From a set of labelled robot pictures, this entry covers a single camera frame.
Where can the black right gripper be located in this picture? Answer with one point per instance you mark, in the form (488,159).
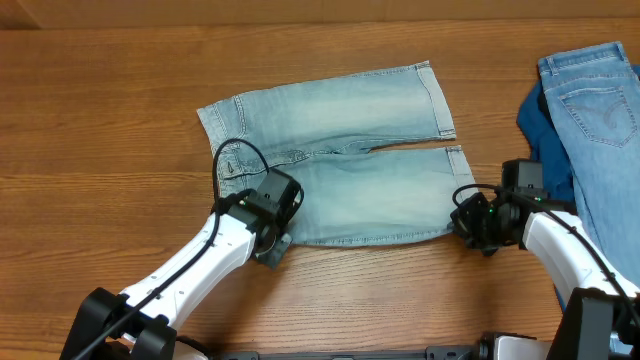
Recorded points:
(467,220)

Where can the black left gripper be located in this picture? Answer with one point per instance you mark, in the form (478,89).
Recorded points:
(273,259)

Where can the light blue denim shorts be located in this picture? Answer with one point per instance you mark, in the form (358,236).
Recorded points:
(374,152)

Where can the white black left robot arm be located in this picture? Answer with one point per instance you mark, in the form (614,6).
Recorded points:
(141,322)

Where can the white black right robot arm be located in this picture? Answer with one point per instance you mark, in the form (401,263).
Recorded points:
(600,317)

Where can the dark blue garment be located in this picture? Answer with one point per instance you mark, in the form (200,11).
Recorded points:
(535,122)

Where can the medium blue denim jeans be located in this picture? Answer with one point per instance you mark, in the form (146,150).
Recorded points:
(593,99)

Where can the brown cardboard box wall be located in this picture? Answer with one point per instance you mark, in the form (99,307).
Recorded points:
(73,14)

